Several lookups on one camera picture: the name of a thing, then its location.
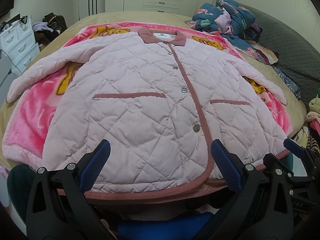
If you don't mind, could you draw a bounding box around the blue flamingo print quilt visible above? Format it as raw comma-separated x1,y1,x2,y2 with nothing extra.
185,0,278,65

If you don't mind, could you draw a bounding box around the beige bed cover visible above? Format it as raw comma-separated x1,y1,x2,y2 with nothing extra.
0,10,307,170

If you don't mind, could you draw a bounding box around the pink quilted jacket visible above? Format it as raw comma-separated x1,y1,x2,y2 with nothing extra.
7,27,287,202

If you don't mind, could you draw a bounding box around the white drawer cabinet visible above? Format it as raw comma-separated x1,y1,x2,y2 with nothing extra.
1,15,40,76

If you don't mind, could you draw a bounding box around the grey desk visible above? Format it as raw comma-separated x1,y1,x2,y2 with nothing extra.
0,56,17,105

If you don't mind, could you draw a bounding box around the pink cartoon bear blanket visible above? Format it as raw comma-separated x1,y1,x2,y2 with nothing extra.
2,21,293,170

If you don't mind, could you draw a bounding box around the dark clothes pile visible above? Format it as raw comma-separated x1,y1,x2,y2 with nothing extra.
32,12,68,46

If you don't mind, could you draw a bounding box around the grey quilted headboard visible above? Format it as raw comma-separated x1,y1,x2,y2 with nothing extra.
243,5,320,107

